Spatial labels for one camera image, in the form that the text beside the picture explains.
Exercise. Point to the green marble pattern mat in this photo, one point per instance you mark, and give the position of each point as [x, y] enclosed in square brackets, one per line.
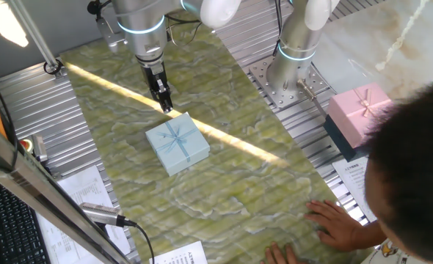
[220, 190]

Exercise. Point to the light blue ribboned box lid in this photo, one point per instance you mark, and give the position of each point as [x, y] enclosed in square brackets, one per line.
[176, 146]

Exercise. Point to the red emergency stop button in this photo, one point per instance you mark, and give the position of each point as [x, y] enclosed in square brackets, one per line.
[26, 145]

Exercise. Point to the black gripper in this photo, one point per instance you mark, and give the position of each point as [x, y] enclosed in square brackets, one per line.
[153, 75]

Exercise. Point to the white printed t-shirt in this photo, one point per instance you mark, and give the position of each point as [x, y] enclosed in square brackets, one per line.
[389, 254]

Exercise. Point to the brass base connector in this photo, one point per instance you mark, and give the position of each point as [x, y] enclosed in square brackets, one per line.
[307, 89]

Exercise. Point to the white marble pattern sheet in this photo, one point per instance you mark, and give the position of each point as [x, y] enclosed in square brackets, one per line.
[367, 44]

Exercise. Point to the pink gift box with bow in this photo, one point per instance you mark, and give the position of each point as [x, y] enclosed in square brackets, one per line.
[352, 117]

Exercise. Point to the small printed paper sheet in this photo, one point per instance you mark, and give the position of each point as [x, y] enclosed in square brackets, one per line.
[181, 254]

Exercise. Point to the bright lamp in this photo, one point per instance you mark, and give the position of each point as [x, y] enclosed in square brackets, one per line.
[5, 20]

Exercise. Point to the person left hand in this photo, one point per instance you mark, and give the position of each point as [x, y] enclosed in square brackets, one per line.
[275, 256]

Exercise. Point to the person right forearm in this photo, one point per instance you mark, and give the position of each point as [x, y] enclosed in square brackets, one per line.
[370, 236]

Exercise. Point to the person right hand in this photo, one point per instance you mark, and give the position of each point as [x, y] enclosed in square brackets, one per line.
[337, 227]

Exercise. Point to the metal robot mounting plate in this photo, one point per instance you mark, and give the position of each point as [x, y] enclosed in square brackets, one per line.
[275, 95]

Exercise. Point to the grey metal clamp device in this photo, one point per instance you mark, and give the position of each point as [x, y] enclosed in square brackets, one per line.
[39, 146]

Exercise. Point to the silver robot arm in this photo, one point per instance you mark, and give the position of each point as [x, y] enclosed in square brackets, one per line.
[143, 36]

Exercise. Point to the dark navy box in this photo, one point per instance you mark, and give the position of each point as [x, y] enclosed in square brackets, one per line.
[339, 143]

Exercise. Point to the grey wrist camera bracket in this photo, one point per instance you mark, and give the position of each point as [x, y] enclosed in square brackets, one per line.
[110, 34]

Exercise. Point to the aluminium frame bar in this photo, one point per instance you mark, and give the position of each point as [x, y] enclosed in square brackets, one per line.
[36, 187]

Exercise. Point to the person head dark hair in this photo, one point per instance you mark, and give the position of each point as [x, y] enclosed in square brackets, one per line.
[414, 146]

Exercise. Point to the black keyboard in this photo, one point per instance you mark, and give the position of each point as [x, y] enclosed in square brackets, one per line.
[14, 227]

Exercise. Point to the large printed paper sheet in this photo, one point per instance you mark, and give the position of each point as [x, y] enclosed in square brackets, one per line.
[84, 187]

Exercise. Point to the metal lamp pole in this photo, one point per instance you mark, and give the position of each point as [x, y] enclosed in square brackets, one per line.
[36, 36]

